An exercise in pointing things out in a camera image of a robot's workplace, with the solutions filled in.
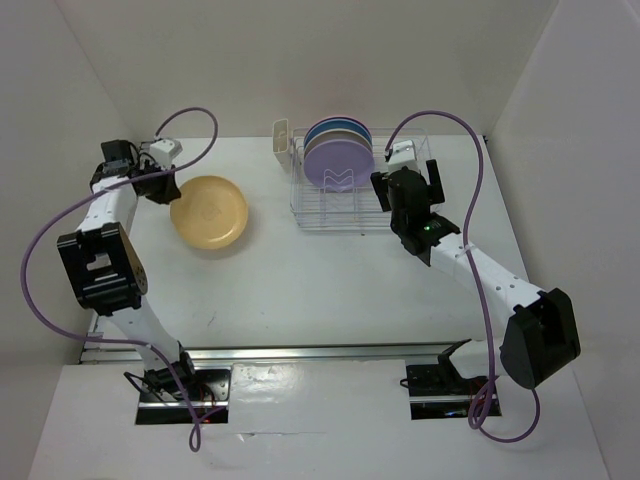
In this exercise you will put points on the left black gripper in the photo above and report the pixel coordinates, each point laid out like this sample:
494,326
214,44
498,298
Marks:
170,191

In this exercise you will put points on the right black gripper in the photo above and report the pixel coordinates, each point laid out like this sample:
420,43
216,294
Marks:
435,188

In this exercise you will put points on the orange plate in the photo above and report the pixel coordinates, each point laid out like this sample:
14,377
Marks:
211,214

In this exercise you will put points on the purple plate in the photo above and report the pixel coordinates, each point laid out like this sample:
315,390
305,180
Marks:
339,165

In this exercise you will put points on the pink plate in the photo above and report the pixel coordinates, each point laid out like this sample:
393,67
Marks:
339,118

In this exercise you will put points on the cream plate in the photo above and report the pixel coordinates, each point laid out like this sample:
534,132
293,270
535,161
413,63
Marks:
337,135

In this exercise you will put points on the blue plate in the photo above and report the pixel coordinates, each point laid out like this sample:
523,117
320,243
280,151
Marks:
314,130

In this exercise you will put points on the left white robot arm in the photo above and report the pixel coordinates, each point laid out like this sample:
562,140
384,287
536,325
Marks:
105,272

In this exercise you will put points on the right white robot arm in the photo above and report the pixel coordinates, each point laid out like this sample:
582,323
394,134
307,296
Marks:
540,336

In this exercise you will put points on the white cutlery holder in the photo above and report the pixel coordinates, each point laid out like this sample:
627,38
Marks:
281,143

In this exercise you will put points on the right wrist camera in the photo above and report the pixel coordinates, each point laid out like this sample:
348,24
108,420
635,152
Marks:
402,155

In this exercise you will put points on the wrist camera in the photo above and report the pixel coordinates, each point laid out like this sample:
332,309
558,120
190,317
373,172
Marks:
402,155
164,151

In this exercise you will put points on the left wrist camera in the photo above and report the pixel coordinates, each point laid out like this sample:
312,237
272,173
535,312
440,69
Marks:
164,151

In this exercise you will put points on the white wire dish rack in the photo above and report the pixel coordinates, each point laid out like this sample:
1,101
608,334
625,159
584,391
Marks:
336,203

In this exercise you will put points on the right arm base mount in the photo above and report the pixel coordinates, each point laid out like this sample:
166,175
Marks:
434,394

